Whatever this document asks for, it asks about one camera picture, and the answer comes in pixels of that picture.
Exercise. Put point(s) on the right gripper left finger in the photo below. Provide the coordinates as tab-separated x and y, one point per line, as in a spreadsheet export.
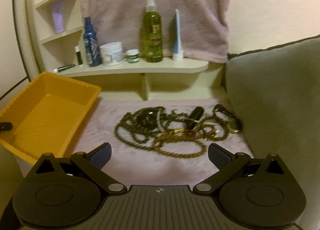
90	165

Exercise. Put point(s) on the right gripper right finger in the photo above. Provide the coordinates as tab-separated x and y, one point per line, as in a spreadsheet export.
227	163

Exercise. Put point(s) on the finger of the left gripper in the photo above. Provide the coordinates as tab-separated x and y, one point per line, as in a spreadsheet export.
5	126

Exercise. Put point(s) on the yellow plastic tray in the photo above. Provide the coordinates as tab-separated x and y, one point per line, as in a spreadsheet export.
46	115

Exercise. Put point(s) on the black watch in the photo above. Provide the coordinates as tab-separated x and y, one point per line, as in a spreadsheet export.
147	119

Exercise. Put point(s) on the black white pen tube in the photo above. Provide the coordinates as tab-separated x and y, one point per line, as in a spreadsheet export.
63	68

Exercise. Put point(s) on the grey cushion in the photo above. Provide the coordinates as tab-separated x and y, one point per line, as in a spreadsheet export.
275	94

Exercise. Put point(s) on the cream corner shelf unit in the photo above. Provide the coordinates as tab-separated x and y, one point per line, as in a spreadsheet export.
142	81

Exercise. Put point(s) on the black white lip balm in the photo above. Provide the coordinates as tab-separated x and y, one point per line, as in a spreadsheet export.
78	55

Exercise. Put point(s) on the white cream jar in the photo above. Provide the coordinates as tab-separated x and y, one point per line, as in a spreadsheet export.
112	53

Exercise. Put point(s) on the blue spray bottle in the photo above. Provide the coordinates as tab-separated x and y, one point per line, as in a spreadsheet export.
91	44

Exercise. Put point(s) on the small green-label jar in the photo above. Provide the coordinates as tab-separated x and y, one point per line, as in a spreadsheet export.
132	55

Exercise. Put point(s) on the blue white tube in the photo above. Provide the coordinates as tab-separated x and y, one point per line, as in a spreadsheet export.
177	53

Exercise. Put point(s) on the purple tube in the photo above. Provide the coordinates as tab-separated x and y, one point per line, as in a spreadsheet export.
57	14

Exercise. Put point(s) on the green oil spray bottle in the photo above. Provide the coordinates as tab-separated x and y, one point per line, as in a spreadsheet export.
152	33

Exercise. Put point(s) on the pink hanging towel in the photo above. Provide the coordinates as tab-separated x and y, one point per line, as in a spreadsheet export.
204	28

